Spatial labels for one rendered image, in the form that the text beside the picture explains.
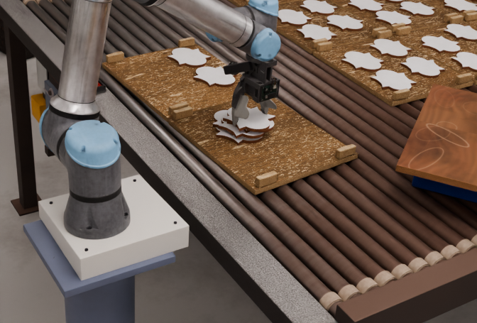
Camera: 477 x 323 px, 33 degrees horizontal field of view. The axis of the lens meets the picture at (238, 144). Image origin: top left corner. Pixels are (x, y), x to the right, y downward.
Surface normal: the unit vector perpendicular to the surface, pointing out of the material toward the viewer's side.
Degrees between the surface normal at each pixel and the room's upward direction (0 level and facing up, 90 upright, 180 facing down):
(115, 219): 69
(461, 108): 0
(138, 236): 3
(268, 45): 87
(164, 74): 0
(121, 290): 90
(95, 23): 86
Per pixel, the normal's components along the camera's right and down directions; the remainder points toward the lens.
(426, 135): 0.07, -0.86
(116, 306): 0.59, 0.44
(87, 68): 0.42, 0.41
